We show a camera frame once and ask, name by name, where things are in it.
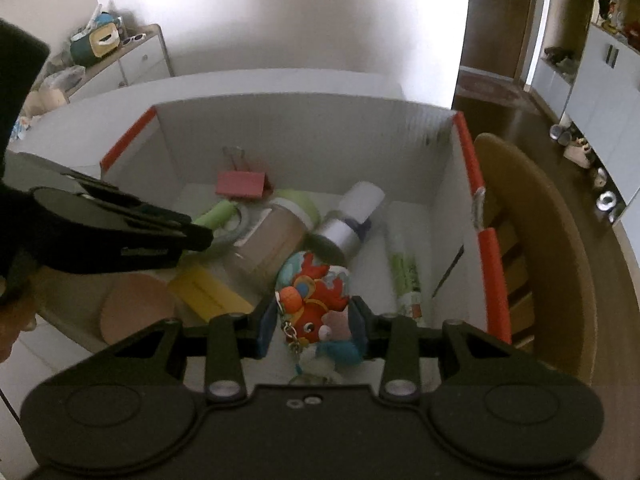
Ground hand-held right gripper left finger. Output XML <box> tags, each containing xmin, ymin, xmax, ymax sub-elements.
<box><xmin>90</xmin><ymin>297</ymin><xmax>278</xmax><ymax>402</ymax></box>

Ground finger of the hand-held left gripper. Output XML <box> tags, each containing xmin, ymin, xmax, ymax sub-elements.
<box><xmin>120</xmin><ymin>220</ymin><xmax>215</xmax><ymax>254</ymax></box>
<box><xmin>61</xmin><ymin>170</ymin><xmax>194</xmax><ymax>234</ymax></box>

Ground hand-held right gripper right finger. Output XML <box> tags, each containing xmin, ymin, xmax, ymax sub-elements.
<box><xmin>349</xmin><ymin>296</ymin><xmax>542</xmax><ymax>403</ymax></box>

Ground pink plush keychain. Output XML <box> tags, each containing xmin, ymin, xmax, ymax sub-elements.
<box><xmin>327</xmin><ymin>310</ymin><xmax>352</xmax><ymax>342</ymax></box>

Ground astronaut keychain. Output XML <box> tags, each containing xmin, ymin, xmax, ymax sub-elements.
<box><xmin>295</xmin><ymin>339</ymin><xmax>364</xmax><ymax>387</ymax></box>

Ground green toy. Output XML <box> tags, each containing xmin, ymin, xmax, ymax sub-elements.
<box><xmin>192</xmin><ymin>200</ymin><xmax>236</xmax><ymax>229</ymax></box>

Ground red fish keychain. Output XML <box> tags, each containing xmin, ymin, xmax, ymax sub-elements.
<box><xmin>274</xmin><ymin>252</ymin><xmax>351</xmax><ymax>352</ymax></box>

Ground white correction tape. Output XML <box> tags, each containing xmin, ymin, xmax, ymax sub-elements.
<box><xmin>210</xmin><ymin>204</ymin><xmax>262</xmax><ymax>247</ymax></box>

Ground yellow box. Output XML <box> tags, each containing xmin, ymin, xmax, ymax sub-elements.
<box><xmin>167</xmin><ymin>265</ymin><xmax>256</xmax><ymax>322</ymax></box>

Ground pink binder clip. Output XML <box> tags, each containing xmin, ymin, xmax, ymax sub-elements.
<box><xmin>216</xmin><ymin>146</ymin><xmax>274</xmax><ymax>200</ymax></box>

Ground green white tube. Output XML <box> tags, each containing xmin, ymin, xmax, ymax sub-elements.
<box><xmin>387</xmin><ymin>227</ymin><xmax>425</xmax><ymax>320</ymax></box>

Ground brown bottle green cap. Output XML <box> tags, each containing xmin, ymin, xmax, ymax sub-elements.
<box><xmin>232</xmin><ymin>189</ymin><xmax>321</xmax><ymax>294</ymax></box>

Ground pink round disc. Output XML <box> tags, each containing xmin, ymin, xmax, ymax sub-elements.
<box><xmin>100</xmin><ymin>274</ymin><xmax>177</xmax><ymax>345</ymax></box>

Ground white bottle silver cap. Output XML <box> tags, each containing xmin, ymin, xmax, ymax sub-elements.
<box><xmin>310</xmin><ymin>181</ymin><xmax>386</xmax><ymax>261</ymax></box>

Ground red cardboard box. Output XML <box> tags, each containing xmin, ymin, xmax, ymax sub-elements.
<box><xmin>35</xmin><ymin>91</ymin><xmax>514</xmax><ymax>391</ymax></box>

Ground person's left hand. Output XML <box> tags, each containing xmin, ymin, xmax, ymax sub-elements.
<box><xmin>0</xmin><ymin>305</ymin><xmax>37</xmax><ymax>361</ymax></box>

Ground white blue plastic bag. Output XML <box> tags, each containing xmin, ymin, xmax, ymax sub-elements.
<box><xmin>10</xmin><ymin>115</ymin><xmax>44</xmax><ymax>141</ymax></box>

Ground clear plastic bag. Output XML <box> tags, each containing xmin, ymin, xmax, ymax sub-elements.
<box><xmin>42</xmin><ymin>65</ymin><xmax>86</xmax><ymax>94</ymax></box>

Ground teal tissue box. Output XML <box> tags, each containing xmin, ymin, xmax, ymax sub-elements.
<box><xmin>70</xmin><ymin>27</ymin><xmax>121</xmax><ymax>68</ymax></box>

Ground crumpled plastic bag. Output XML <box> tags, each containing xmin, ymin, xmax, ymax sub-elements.
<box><xmin>75</xmin><ymin>7</ymin><xmax>124</xmax><ymax>36</ymax></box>

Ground white wooden sideboard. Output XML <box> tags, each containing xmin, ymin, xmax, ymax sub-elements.
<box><xmin>65</xmin><ymin>24</ymin><xmax>175</xmax><ymax>104</ymax></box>

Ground wooden chair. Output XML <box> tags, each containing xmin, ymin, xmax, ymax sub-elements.
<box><xmin>472</xmin><ymin>132</ymin><xmax>624</xmax><ymax>387</ymax></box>

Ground patterned doormat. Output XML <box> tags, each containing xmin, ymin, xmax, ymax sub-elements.
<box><xmin>455</xmin><ymin>67</ymin><xmax>524</xmax><ymax>106</ymax></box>

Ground beige sandal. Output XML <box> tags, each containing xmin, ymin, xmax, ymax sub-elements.
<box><xmin>564</xmin><ymin>135</ymin><xmax>594</xmax><ymax>169</ymax></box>

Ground brown door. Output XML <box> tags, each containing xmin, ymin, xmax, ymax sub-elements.
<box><xmin>460</xmin><ymin>0</ymin><xmax>539</xmax><ymax>81</ymax></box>

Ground dark shoes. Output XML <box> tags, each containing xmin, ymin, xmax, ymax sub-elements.
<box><xmin>542</xmin><ymin>46</ymin><xmax>581</xmax><ymax>81</ymax></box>

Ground row of shelf figurines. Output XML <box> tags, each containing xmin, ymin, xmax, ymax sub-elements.
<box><xmin>592</xmin><ymin>0</ymin><xmax>640</xmax><ymax>46</ymax></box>

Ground white wall cabinet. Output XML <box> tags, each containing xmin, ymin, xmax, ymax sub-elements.
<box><xmin>530</xmin><ymin>0</ymin><xmax>640</xmax><ymax>222</ymax></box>

